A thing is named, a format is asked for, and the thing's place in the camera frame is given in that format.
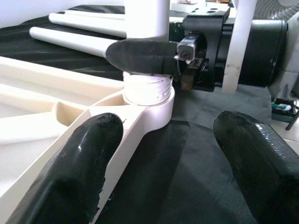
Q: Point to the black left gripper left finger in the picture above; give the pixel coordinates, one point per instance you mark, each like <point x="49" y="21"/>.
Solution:
<point x="70" y="175"/>

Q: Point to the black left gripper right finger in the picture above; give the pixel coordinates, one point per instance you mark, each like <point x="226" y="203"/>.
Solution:
<point x="261" y="168"/>

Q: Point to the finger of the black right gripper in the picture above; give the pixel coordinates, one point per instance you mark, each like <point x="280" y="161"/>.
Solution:
<point x="140" y="56"/>

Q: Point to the white plastic table top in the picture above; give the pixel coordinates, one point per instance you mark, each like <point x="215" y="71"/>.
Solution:
<point x="144" y="114"/>

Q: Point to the white standing fan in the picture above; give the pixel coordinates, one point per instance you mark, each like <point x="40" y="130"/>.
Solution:
<point x="280" y="9"/>

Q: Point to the black table cloth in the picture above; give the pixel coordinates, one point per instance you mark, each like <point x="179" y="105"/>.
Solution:
<point x="175" y="163"/>

